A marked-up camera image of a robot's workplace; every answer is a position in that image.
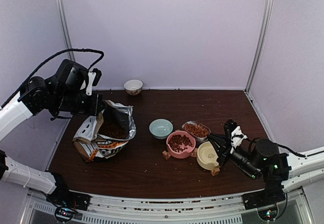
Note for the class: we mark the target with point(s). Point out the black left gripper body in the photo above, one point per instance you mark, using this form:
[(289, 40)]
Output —
[(93, 107)]

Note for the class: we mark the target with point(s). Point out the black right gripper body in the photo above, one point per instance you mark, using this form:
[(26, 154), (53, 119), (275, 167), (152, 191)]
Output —
[(224, 161)]

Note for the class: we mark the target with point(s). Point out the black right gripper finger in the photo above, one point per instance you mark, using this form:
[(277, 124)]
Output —
[(219, 139), (218, 149)]

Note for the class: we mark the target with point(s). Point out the dog food bag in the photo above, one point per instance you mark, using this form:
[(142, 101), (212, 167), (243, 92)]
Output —
[(94, 147)]

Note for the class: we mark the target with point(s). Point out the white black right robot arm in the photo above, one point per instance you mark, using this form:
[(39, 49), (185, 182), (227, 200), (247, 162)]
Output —
[(281, 172)]

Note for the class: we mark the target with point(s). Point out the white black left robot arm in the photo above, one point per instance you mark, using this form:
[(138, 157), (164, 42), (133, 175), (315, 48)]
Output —
[(68, 90)]

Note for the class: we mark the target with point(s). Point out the cream yellow pet bowl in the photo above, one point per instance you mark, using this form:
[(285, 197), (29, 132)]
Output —
[(207, 156)]

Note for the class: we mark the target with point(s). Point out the pink pet bowl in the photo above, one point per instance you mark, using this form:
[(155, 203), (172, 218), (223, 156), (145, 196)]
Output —
[(180, 144)]

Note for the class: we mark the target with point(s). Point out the wooden pet bowl stand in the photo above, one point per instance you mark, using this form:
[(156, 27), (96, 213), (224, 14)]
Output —
[(166, 155)]

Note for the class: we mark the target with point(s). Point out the brown dog kibble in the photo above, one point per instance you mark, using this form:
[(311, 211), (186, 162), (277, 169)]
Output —
[(112, 130)]

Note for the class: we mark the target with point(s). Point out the white ceramic patterned bowl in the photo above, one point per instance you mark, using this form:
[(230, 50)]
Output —
[(133, 87)]

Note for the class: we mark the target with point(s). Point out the teal ribbed ceramic bowl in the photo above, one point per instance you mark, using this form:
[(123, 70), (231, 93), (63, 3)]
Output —
[(161, 128)]

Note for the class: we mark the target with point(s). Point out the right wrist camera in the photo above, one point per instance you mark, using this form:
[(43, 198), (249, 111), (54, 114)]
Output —
[(234, 132)]

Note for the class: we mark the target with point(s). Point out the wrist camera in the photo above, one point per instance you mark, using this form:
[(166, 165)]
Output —
[(93, 79), (234, 132)]

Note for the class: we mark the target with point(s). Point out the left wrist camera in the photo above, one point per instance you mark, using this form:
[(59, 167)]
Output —
[(93, 79)]

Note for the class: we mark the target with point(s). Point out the metal front base rail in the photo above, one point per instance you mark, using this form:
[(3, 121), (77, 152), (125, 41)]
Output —
[(215, 209)]

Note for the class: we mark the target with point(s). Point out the aluminium corner frame post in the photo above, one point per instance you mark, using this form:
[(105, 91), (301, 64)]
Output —
[(63, 21)]

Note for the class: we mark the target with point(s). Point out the right aluminium frame post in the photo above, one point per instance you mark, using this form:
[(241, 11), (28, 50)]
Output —
[(260, 44)]

